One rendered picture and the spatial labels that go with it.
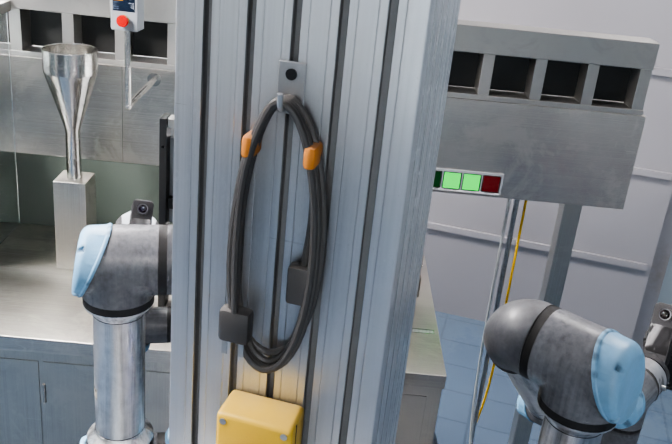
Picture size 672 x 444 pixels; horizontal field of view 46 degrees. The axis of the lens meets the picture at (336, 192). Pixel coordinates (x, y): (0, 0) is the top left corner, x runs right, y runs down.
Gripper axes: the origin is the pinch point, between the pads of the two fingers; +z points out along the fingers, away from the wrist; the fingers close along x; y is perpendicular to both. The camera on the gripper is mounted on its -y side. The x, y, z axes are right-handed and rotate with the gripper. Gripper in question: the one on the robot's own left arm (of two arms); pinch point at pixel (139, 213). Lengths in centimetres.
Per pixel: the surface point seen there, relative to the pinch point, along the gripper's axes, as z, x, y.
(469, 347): 125, 161, 102
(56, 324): 6.0, -15.9, 36.1
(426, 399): -17, 77, 33
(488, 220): 150, 163, 47
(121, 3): 27, -11, -43
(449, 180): 39, 90, -7
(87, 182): 35.8, -14.5, 8.8
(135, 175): 59, -2, 14
